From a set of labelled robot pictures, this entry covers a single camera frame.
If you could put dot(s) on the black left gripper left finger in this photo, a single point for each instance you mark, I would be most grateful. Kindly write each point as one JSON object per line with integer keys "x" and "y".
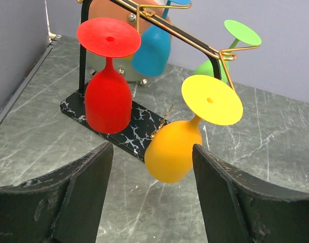
{"x": 64, "y": 205}

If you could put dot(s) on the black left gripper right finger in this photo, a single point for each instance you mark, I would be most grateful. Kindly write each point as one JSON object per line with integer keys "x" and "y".
{"x": 239, "y": 207}

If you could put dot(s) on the yellow wine glass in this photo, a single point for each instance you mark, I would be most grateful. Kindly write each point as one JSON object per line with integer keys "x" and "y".
{"x": 168, "y": 158}

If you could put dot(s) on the green wine glass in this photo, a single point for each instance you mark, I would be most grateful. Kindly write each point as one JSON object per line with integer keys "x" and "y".
{"x": 242, "y": 33}

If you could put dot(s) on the red wine glass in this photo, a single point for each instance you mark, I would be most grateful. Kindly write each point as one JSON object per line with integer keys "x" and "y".
{"x": 108, "y": 98}

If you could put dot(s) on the gold black wine glass rack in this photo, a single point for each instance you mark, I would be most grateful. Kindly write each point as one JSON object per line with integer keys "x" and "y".
{"x": 135, "y": 138}

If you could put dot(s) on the blue wine glass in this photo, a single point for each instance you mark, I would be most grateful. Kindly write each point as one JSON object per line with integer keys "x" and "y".
{"x": 152, "y": 56}

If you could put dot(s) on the cylindrical drum container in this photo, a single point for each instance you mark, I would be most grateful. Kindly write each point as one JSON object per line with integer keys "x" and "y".
{"x": 109, "y": 9}

